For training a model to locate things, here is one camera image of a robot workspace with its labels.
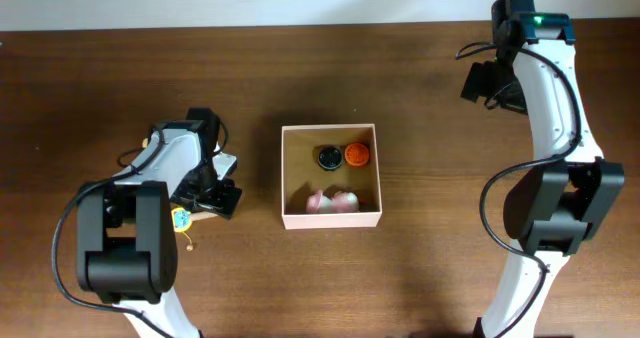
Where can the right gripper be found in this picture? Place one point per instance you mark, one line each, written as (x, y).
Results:
(477, 82)

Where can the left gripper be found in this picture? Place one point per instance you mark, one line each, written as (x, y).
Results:
(224, 207)

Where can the yellow rattle drum wooden handle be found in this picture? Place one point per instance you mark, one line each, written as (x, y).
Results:
(183, 221)

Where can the pink toy duck with hat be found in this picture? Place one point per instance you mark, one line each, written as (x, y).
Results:
(340, 202)

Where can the black round cap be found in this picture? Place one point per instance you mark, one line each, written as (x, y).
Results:
(330, 158)

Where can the orange ribbed round ball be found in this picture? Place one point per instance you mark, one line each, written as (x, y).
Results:
(357, 154)

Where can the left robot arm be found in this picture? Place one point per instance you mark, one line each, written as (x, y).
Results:
(127, 253)

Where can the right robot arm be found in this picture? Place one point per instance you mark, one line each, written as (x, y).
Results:
(568, 188)

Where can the open cardboard box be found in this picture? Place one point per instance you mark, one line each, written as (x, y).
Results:
(302, 176)

